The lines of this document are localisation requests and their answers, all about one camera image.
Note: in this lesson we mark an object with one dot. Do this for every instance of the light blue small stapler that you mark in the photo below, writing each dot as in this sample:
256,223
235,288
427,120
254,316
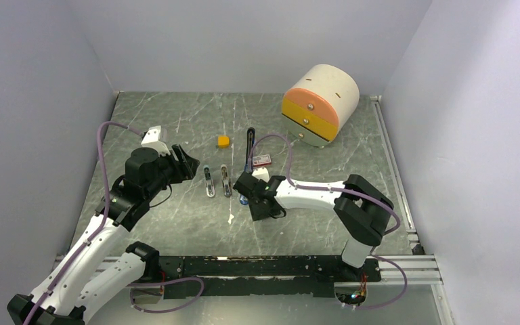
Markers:
210,188

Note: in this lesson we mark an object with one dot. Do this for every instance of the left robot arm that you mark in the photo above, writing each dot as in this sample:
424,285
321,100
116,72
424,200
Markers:
73,293

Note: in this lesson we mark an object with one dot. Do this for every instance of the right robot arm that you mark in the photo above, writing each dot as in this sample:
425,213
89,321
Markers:
362,209

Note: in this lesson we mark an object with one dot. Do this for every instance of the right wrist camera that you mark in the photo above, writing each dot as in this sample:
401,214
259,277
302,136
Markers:
261,173

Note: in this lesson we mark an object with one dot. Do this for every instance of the cream round drawer cabinet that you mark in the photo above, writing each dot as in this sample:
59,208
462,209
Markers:
318,105

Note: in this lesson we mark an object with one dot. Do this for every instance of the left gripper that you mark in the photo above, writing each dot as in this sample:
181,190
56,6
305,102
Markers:
185,168

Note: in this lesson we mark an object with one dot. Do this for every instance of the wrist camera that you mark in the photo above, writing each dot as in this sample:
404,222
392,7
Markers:
155,138
261,173

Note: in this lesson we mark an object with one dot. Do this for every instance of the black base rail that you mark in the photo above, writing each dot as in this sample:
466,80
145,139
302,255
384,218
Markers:
211,276

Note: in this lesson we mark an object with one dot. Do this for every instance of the beige small stapler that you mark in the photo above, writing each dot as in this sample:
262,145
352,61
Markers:
226,182

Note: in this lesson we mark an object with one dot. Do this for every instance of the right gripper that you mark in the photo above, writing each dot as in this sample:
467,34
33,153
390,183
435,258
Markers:
256,214

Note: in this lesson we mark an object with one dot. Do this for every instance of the red white staple box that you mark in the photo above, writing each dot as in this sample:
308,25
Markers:
261,160

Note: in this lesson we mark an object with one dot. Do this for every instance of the orange cube block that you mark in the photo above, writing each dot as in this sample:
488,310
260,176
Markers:
223,141

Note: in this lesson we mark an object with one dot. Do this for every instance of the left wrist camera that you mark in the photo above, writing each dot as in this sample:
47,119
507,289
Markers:
155,138

